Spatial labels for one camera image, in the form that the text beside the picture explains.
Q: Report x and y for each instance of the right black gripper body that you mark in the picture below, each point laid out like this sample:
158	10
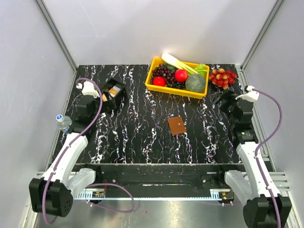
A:
229	96

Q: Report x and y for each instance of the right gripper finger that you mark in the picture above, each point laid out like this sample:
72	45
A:
215	96
215	102

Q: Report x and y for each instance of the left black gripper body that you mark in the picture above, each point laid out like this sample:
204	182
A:
104	106

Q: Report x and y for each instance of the black card box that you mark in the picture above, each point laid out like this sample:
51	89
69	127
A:
112	103

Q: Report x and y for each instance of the brown leather card holder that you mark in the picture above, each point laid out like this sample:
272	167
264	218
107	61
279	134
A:
176	125

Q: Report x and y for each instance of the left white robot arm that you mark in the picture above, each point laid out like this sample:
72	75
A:
54	192

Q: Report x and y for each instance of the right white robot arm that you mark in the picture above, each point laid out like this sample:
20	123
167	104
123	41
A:
263	204

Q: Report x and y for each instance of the red cherry cluster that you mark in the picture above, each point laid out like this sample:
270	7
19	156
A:
222	78

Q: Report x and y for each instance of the green netted melon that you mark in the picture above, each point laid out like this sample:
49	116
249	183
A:
195	83

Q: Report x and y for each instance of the clear plastic water bottle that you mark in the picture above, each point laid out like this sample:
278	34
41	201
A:
63	123

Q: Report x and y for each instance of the red apple back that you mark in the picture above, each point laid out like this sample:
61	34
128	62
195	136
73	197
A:
181	75

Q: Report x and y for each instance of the red apple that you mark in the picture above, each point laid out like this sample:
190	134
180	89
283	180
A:
181	75
159	81

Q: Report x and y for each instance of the green cucumber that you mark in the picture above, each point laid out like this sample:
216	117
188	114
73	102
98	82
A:
170	67

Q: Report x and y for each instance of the red apple front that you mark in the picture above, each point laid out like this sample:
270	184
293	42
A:
159	81

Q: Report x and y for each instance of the dark purple grape bunch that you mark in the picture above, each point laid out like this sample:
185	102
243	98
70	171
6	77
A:
162	71

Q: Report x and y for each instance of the white green leek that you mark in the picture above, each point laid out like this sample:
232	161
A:
171	60

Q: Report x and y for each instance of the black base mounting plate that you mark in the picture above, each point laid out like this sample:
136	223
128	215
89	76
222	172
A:
194	175

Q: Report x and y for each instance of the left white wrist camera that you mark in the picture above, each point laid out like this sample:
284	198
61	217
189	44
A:
88	88

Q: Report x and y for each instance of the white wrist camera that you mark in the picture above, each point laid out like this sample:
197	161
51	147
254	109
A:
251	94
88	88

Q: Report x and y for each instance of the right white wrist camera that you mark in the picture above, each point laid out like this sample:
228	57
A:
251	94

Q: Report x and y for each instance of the aluminium frame rail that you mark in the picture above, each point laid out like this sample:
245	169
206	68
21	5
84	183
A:
213	192

